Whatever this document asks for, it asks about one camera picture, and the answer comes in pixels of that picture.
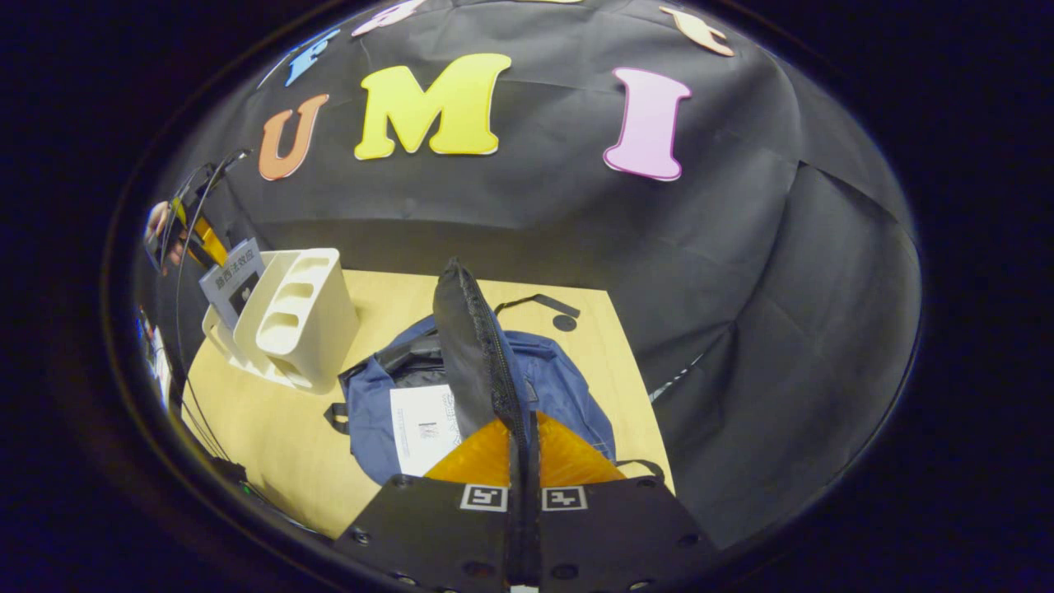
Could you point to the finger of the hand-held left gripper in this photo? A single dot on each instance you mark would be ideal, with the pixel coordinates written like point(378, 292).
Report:
point(206, 239)

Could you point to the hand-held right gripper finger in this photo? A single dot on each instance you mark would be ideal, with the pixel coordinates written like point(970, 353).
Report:
point(535, 535)
point(515, 535)

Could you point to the lavender grey book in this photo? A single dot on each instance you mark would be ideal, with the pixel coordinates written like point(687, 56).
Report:
point(235, 280)

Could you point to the white book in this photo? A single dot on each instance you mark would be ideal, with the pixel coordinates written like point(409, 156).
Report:
point(420, 428)

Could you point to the white plastic bookshelf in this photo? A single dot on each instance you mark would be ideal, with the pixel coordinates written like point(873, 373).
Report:
point(317, 329)

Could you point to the blue schoolbag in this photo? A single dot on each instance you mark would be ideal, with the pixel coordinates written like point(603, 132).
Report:
point(568, 395)

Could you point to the black backdrop cloth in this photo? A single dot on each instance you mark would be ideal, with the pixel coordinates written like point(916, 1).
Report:
point(576, 222)

